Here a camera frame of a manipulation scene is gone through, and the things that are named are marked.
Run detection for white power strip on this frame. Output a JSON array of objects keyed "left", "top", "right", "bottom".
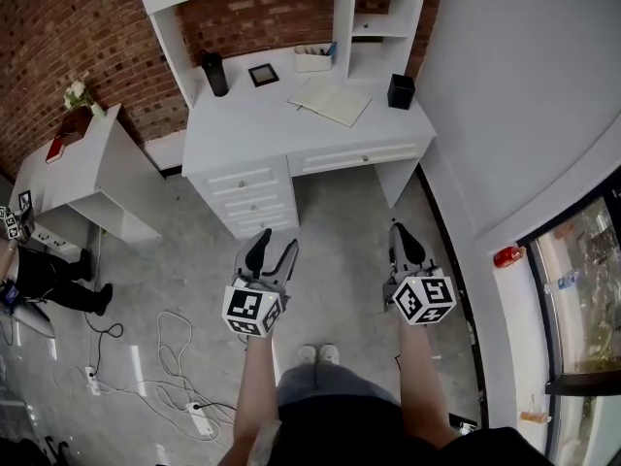
[
  {"left": 83, "top": 366, "right": 102, "bottom": 397},
  {"left": 185, "top": 401, "right": 215, "bottom": 439}
]

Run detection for brown wooden box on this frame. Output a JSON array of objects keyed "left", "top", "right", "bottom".
[{"left": 59, "top": 106, "right": 94, "bottom": 147}]

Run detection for black tumbler bottle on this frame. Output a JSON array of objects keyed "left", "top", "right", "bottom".
[{"left": 200, "top": 50, "right": 231, "bottom": 98}]

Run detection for white flowers in vase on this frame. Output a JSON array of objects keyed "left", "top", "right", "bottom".
[{"left": 63, "top": 80, "right": 107, "bottom": 121}]

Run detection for white cable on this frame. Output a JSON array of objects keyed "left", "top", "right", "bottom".
[{"left": 99, "top": 310, "right": 240, "bottom": 444}]

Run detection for red closed book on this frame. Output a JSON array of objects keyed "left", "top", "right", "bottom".
[{"left": 45, "top": 133, "right": 67, "bottom": 166}]

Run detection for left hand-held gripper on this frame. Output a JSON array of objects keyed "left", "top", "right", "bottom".
[{"left": 221, "top": 227, "right": 300, "bottom": 341}]

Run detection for orange packet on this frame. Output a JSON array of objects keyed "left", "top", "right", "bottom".
[{"left": 520, "top": 407, "right": 553, "bottom": 425}]

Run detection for person's grey jeans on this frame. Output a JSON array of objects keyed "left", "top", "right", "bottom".
[{"left": 276, "top": 363, "right": 405, "bottom": 411}]

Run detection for person's black shirt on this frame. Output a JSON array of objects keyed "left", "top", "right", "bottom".
[{"left": 278, "top": 397, "right": 555, "bottom": 466}]

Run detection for black picture frame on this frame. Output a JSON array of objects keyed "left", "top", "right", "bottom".
[{"left": 246, "top": 63, "right": 281, "bottom": 88}]

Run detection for red can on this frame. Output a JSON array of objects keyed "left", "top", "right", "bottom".
[{"left": 493, "top": 246, "right": 528, "bottom": 268}]

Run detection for black cable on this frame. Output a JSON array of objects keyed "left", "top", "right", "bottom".
[{"left": 85, "top": 308, "right": 125, "bottom": 378}]

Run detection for person's left forearm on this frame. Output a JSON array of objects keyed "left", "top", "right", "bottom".
[{"left": 231, "top": 332, "right": 283, "bottom": 466}]

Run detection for black square pen holder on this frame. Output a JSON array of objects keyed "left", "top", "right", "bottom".
[{"left": 386, "top": 72, "right": 417, "bottom": 112}]

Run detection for white side table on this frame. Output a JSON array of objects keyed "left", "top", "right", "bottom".
[{"left": 8, "top": 103, "right": 164, "bottom": 243}]

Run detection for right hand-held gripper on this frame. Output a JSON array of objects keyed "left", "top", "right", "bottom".
[{"left": 382, "top": 219, "right": 458, "bottom": 328}]

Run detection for white desk organiser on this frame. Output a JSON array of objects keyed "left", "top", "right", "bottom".
[{"left": 293, "top": 44, "right": 337, "bottom": 74}]

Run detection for white book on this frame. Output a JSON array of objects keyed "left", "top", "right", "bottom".
[{"left": 285, "top": 76, "right": 374, "bottom": 129}]

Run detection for person's right forearm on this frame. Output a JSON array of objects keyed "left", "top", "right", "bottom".
[{"left": 396, "top": 316, "right": 463, "bottom": 442}]

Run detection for black framed window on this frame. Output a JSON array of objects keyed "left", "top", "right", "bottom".
[{"left": 515, "top": 165, "right": 621, "bottom": 466}]

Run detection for clear plastic water bottle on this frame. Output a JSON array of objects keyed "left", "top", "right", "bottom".
[{"left": 542, "top": 269, "right": 581, "bottom": 295}]

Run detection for white desk with hutch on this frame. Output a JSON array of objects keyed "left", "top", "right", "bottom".
[{"left": 131, "top": 0, "right": 438, "bottom": 240}]

